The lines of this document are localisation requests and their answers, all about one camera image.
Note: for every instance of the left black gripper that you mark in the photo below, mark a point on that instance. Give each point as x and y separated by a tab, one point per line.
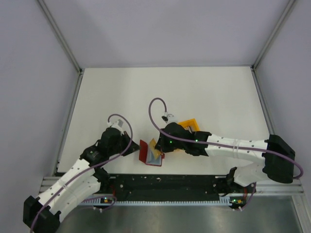
133	147

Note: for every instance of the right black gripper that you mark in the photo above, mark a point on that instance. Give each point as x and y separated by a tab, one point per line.
162	146

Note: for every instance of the red leather card holder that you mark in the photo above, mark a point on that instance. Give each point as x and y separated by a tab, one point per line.
149	155

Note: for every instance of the yellow plastic card bin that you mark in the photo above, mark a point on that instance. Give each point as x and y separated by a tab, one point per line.
190	125

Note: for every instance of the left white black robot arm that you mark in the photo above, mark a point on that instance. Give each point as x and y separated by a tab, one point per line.
44	213

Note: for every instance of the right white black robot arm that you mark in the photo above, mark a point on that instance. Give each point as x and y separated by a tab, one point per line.
271	158

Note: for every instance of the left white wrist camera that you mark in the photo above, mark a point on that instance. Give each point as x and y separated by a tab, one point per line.
118	123

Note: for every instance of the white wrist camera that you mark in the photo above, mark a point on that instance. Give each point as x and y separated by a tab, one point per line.
118	123
169	118

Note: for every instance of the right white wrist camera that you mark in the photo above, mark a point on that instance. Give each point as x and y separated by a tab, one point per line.
169	118

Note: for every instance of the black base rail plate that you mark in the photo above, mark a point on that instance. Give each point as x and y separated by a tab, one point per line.
161	187

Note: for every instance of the white slotted cable duct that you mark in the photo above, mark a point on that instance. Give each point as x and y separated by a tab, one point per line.
222	201

